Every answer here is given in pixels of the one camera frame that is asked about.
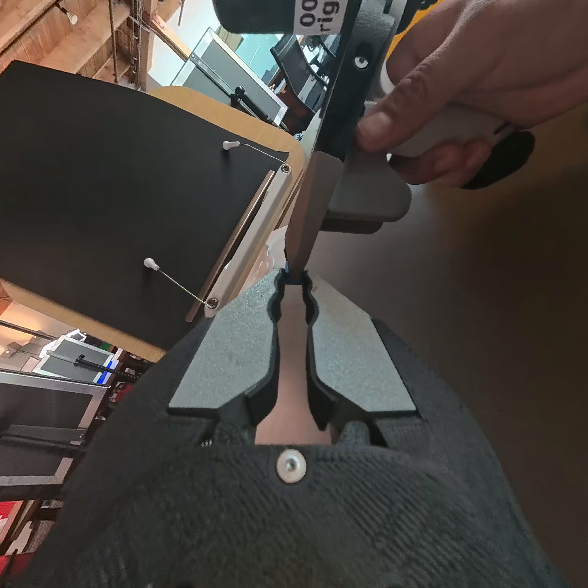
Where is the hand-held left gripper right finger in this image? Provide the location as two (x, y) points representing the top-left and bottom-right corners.
(300, 271), (418, 431)

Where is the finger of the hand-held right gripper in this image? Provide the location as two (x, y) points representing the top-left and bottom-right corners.
(321, 216), (386, 236)
(285, 151), (413, 275)

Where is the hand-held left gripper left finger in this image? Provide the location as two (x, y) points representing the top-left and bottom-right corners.
(168, 268), (288, 426)

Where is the person's right hand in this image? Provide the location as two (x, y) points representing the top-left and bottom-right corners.
(356, 0), (588, 187)

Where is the black office chair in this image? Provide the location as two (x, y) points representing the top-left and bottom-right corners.
(270, 33), (343, 135)

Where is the grey framed partition panel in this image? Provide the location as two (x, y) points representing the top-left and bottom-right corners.
(32, 333), (118, 384)
(172, 28), (289, 127)

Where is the black computer monitor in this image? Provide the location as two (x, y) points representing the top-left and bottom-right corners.
(0, 60), (306, 364)

